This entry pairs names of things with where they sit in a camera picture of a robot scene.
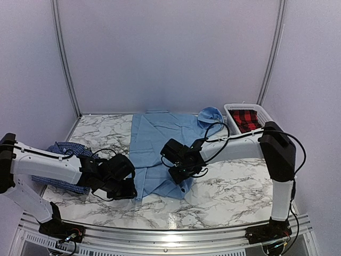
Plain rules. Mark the light blue long sleeve shirt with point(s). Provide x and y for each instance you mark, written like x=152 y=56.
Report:
x=150 y=132

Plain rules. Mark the folded blue checked shirt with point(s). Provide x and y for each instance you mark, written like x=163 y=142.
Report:
x=67 y=149

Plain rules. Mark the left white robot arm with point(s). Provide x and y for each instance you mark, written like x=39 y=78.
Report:
x=18 y=159

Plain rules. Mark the aluminium frame post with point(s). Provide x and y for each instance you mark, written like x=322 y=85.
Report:
x=63 y=57
x=279 y=26

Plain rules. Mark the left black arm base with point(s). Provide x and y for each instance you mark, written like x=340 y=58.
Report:
x=59 y=229

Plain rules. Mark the right aluminium frame post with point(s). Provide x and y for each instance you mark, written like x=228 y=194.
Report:
x=279 y=26

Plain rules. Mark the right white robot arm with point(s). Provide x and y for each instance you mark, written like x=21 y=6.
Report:
x=270 y=143

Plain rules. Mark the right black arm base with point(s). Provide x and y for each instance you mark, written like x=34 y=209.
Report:
x=268 y=232

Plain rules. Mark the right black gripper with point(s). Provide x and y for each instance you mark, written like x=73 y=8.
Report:
x=178 y=177

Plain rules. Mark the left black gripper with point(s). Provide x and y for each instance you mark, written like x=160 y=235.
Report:
x=129 y=193

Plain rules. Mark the front aluminium rail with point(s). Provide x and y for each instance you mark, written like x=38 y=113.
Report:
x=232 y=240

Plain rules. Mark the left aluminium frame post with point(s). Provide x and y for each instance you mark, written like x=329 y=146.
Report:
x=63 y=57

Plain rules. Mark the red black plaid shirt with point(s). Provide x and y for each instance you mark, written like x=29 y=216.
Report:
x=246 y=120

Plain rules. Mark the white plastic basket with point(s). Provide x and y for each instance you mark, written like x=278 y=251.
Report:
x=262 y=115

